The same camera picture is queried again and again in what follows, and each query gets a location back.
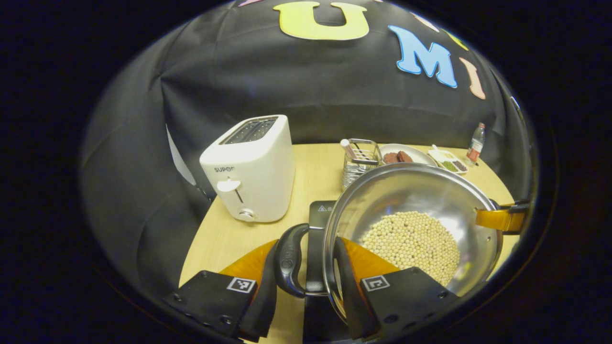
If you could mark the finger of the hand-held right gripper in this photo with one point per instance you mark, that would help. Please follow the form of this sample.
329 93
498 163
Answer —
499 219

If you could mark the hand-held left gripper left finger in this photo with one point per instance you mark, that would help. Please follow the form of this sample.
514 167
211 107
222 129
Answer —
263 306

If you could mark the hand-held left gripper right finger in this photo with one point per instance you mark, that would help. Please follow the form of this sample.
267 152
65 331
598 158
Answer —
351 301

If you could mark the black induction cooktop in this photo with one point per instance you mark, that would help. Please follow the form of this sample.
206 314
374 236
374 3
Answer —
316 263

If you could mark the stainless steel pot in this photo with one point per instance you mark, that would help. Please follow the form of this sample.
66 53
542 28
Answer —
406 191

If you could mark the white divided bean dish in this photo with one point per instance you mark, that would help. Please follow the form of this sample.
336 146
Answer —
449 165

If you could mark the clear plastic water bottle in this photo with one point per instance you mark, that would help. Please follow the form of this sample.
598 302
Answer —
475 145

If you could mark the pile of soybeans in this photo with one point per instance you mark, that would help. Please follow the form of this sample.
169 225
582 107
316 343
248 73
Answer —
416 243

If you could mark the white round plate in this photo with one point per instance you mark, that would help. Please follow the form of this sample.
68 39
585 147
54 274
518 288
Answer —
420 155

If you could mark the red meat slice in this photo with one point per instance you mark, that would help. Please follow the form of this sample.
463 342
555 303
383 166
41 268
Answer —
390 158
405 156

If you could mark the white toaster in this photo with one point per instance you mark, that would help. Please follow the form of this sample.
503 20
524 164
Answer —
258 177

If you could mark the pink striped straw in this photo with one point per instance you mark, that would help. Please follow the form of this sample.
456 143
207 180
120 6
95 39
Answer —
347 148

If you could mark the black backdrop cloth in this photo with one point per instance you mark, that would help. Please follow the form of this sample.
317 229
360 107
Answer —
311 76

